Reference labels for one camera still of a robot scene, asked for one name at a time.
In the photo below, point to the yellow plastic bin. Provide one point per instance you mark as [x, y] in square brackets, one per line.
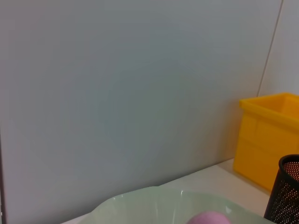
[261, 140]

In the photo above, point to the black mesh pen holder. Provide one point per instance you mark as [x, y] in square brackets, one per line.
[285, 198]

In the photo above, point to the pink toy peach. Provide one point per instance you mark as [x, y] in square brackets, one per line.
[210, 218]

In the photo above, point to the pale green glass fruit plate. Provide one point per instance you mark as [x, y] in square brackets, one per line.
[140, 205]

